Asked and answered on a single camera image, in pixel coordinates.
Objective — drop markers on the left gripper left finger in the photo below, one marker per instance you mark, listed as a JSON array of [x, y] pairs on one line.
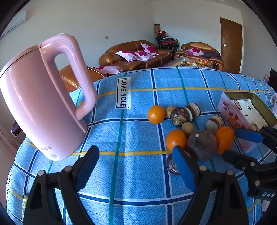
[[42, 205]]

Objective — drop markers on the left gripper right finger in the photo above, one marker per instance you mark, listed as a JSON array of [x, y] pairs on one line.
[[229, 204]]

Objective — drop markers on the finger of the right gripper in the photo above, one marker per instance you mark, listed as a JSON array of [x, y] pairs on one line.
[[246, 163], [265, 135]]

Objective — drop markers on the orange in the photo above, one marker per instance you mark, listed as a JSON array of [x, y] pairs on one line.
[[156, 114], [224, 137], [174, 138]]

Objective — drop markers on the large brown passion fruit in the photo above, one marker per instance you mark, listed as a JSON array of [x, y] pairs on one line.
[[201, 145]]

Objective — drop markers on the small tan longan fruit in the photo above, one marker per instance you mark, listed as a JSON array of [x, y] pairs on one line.
[[187, 128]]

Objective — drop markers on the dark brown cut fruit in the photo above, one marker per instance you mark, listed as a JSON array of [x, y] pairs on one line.
[[179, 116]]

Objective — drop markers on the sliced purple fruit half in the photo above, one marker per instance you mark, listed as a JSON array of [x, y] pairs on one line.
[[193, 111]]

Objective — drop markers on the pink cartoon cup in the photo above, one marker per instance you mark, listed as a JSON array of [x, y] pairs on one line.
[[273, 100]]

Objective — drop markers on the purple fruit under finger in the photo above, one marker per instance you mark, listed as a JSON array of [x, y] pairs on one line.
[[171, 166]]

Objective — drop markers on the blue plaid tablecloth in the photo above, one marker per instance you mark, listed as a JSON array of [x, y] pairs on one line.
[[130, 183]]

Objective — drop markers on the brown leather armchair far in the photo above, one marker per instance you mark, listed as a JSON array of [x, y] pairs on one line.
[[210, 53]]

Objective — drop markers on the wooden door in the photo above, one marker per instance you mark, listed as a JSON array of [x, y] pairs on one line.
[[232, 43]]

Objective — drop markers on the pink pillow on armchair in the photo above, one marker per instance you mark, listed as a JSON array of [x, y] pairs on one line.
[[195, 52]]

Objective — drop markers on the wooden coffee table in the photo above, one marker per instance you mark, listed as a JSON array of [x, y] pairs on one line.
[[183, 61]]

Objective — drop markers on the pink electric kettle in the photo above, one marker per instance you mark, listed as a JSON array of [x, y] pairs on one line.
[[39, 101]]

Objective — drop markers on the stacked chairs in corner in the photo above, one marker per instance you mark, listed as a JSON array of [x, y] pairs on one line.
[[167, 42]]

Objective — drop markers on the pink floral pillow middle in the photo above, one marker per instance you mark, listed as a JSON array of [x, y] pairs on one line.
[[143, 56]]

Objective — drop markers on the pink floral pillow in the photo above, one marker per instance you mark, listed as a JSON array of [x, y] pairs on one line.
[[143, 56], [127, 55], [149, 49]]

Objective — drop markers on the pink floral pillow right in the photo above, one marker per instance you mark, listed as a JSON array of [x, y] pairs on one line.
[[149, 49]]

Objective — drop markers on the pink floral pillow left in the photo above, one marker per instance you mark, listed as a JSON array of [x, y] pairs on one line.
[[127, 55]]

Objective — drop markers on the brown leather three-seat sofa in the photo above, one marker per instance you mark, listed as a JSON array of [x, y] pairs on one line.
[[109, 58]]

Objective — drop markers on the white air conditioner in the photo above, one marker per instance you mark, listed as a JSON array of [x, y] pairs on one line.
[[18, 20]]

